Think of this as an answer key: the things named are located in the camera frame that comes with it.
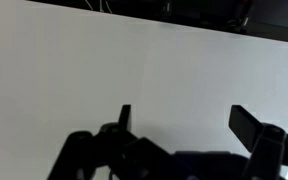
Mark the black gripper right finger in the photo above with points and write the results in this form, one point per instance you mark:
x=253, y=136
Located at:
x=266, y=143

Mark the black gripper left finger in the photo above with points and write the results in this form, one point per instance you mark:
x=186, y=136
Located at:
x=114, y=146

